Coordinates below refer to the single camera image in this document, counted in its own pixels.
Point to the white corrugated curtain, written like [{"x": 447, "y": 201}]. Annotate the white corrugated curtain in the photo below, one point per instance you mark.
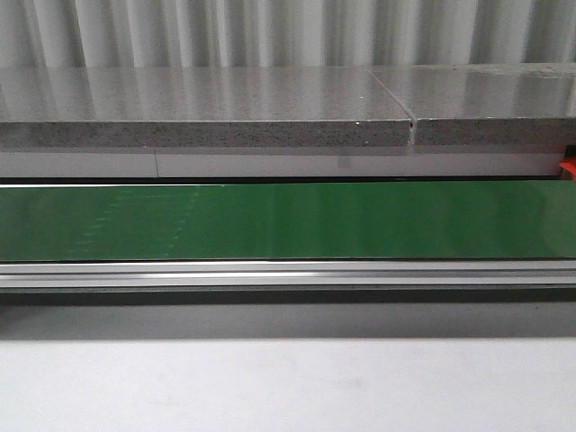
[{"x": 54, "y": 34}]

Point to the green conveyor belt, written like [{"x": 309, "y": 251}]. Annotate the green conveyor belt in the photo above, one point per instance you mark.
[{"x": 397, "y": 220}]

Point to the grey stone slab right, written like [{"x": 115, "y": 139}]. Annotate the grey stone slab right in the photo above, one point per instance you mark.
[{"x": 495, "y": 107}]

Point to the grey stone slab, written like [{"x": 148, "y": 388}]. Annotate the grey stone slab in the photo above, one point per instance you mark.
[
  {"x": 495, "y": 107},
  {"x": 198, "y": 107}
]

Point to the grey stone slab left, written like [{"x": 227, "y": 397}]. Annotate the grey stone slab left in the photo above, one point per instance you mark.
[{"x": 198, "y": 107}]

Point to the red plastic tray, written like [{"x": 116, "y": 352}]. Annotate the red plastic tray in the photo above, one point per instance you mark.
[{"x": 568, "y": 168}]

